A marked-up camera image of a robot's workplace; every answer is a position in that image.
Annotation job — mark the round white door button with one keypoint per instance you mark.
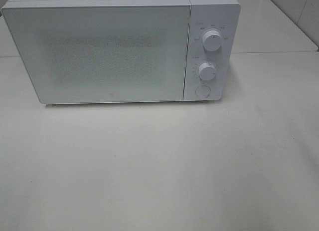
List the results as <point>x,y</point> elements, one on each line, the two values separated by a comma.
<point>203,92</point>

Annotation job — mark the white microwave knob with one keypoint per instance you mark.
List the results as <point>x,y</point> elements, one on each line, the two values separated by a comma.
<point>212,40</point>
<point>207,71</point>

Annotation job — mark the white microwave door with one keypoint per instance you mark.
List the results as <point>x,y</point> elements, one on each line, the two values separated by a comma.
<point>102,54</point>

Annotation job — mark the white microwave oven body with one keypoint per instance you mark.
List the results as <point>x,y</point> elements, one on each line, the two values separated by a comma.
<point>204,15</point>

